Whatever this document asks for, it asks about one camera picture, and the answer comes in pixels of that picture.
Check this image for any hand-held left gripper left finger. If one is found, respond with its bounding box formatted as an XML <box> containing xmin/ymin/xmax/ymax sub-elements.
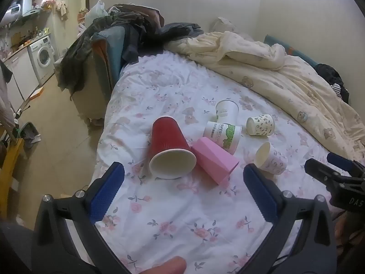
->
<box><xmin>31</xmin><ymin>162</ymin><xmax>134</xmax><ymax>274</ymax></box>

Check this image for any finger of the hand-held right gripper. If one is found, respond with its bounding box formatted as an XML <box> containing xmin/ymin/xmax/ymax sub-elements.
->
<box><xmin>327</xmin><ymin>152</ymin><xmax>365</xmax><ymax>177</ymax></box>
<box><xmin>305</xmin><ymin>158</ymin><xmax>343</xmax><ymax>187</ymax></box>

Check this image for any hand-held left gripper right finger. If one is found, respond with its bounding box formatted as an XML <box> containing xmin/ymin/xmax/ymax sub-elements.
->
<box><xmin>237</xmin><ymin>163</ymin><xmax>338</xmax><ymax>274</ymax></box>

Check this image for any small white pink-patterned cup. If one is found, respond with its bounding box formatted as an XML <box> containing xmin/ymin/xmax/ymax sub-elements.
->
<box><xmin>255</xmin><ymin>142</ymin><xmax>288</xmax><ymax>175</ymax></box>

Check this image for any pink faceted cup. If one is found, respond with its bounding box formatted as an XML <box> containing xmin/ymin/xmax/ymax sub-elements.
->
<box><xmin>190</xmin><ymin>137</ymin><xmax>240</xmax><ymax>185</ymax></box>

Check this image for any leopard print paper cup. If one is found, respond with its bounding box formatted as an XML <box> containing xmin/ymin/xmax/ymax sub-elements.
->
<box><xmin>246</xmin><ymin>114</ymin><xmax>275</xmax><ymax>136</ymax></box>

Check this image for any white cup with green print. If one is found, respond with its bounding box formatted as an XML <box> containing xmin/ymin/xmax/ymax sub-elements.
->
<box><xmin>202</xmin><ymin>121</ymin><xmax>242</xmax><ymax>153</ymax></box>

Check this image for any red paper cup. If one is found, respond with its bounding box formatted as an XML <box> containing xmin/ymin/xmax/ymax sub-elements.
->
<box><xmin>148</xmin><ymin>116</ymin><xmax>197</xmax><ymax>180</ymax></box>

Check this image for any tall white pale-green cup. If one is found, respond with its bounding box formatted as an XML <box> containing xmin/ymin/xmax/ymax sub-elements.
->
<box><xmin>215</xmin><ymin>99</ymin><xmax>239</xmax><ymax>126</ymax></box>

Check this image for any person's right hand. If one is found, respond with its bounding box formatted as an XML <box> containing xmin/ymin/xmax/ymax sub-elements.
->
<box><xmin>334</xmin><ymin>213</ymin><xmax>365</xmax><ymax>250</ymax></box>

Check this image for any person's left hand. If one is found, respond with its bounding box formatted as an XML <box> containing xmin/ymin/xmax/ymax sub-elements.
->
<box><xmin>139</xmin><ymin>256</ymin><xmax>188</xmax><ymax>274</ymax></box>

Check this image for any black clothing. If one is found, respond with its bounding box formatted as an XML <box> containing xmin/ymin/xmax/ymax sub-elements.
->
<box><xmin>315</xmin><ymin>63</ymin><xmax>350</xmax><ymax>103</ymax></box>

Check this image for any grey dustpan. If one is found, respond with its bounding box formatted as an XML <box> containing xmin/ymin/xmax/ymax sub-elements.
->
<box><xmin>17</xmin><ymin>122</ymin><xmax>40</xmax><ymax>148</ymax></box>

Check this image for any yellow stool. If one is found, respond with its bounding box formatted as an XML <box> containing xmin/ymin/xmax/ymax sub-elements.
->
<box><xmin>0</xmin><ymin>138</ymin><xmax>25</xmax><ymax>195</ymax></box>

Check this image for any cream bear-print blanket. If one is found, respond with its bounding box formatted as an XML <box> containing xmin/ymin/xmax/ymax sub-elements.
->
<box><xmin>164</xmin><ymin>31</ymin><xmax>365</xmax><ymax>160</ymax></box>

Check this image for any teal pillow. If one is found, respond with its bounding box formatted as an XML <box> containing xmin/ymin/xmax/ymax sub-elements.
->
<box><xmin>264</xmin><ymin>34</ymin><xmax>318</xmax><ymax>66</ymax></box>

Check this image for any pale hanging garment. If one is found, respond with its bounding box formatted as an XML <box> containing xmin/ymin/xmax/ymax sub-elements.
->
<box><xmin>0</xmin><ymin>60</ymin><xmax>15</xmax><ymax>129</ymax></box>

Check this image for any blue-grey padded chair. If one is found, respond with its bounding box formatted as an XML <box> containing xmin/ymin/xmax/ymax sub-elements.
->
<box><xmin>91</xmin><ymin>27</ymin><xmax>126</xmax><ymax>92</ymax></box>

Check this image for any white kitchen cabinet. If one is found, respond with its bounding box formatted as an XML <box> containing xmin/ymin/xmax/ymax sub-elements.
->
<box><xmin>0</xmin><ymin>53</ymin><xmax>40</xmax><ymax>109</ymax></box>

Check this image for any dark jacket pile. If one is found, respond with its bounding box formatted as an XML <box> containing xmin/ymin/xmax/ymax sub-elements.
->
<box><xmin>57</xmin><ymin>3</ymin><xmax>164</xmax><ymax>95</ymax></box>

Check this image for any white washing machine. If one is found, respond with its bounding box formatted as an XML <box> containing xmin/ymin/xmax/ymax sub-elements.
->
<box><xmin>27</xmin><ymin>33</ymin><xmax>56</xmax><ymax>84</ymax></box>

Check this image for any white pillow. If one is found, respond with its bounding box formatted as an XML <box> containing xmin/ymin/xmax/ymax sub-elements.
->
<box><xmin>211</xmin><ymin>17</ymin><xmax>254</xmax><ymax>40</ymax></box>

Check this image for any grey clothing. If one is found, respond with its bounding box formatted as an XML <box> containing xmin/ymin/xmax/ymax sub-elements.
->
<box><xmin>143</xmin><ymin>23</ymin><xmax>204</xmax><ymax>49</ymax></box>

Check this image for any white plastic bag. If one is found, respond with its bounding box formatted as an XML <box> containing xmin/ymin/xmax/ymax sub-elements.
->
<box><xmin>85</xmin><ymin>0</ymin><xmax>109</xmax><ymax>26</ymax></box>

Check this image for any beige hanging cloth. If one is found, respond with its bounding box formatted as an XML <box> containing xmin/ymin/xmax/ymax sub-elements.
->
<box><xmin>56</xmin><ymin>0</ymin><xmax>69</xmax><ymax>20</ymax></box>

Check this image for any white water heater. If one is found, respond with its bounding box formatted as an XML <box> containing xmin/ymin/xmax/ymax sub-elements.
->
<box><xmin>6</xmin><ymin>0</ymin><xmax>33</xmax><ymax>16</ymax></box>

